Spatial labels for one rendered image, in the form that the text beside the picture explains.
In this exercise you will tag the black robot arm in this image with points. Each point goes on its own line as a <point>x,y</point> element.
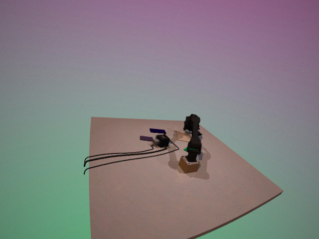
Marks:
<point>194,145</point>

